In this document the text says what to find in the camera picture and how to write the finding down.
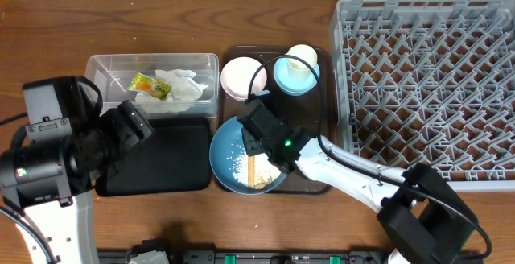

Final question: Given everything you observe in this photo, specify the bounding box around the leftover rice pile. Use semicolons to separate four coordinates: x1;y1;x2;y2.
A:
226;145;282;190

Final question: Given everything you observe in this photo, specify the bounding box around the white napkin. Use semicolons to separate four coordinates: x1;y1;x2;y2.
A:
130;69;208;113

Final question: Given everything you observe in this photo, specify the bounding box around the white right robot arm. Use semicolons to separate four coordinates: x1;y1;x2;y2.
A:
242;128;479;263

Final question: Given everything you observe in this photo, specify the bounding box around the pink bowl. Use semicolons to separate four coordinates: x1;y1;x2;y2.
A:
220;57;261;101

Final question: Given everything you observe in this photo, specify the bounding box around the grey dishwasher rack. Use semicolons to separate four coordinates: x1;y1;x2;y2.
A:
329;0;514;192

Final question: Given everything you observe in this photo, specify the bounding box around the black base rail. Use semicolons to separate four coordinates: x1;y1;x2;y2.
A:
96;239;484;264

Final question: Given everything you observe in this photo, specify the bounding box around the dark blue plate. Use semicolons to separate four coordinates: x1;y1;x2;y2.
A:
209;117;286;195

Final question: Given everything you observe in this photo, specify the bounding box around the light blue saucer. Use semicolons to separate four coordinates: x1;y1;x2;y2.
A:
274;56;320;96

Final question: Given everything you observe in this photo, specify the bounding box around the cream white cup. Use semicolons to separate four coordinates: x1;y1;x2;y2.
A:
287;44;318;81

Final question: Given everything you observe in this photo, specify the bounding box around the yellow green snack wrapper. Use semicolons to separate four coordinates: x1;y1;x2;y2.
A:
127;72;171;100

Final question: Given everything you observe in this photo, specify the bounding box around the clear plastic waste bin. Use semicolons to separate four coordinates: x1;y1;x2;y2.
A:
85;53;219;118

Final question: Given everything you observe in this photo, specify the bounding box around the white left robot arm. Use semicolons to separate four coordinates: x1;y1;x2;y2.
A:
1;76;154;263

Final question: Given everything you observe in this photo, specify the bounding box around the black rectangular tray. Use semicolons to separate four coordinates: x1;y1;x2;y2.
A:
95;117;211;197

